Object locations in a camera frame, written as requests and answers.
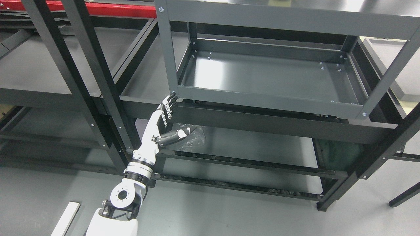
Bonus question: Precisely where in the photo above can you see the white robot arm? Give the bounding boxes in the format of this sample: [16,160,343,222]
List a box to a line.
[85,159,156,236]

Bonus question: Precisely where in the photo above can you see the red metal beam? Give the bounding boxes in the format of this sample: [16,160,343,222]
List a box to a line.
[0,0,157,18]

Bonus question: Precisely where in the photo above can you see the clear plastic bag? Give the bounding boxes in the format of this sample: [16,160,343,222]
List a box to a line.
[169,123,206,152]

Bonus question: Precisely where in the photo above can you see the grey metal shelf unit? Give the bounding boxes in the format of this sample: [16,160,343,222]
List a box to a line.
[155,0,419,119]

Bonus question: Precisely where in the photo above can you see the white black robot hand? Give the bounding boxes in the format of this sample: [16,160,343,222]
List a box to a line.
[130,92,197,168]

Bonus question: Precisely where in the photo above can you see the black metal shelving rack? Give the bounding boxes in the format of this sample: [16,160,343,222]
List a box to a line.
[1,0,419,211]

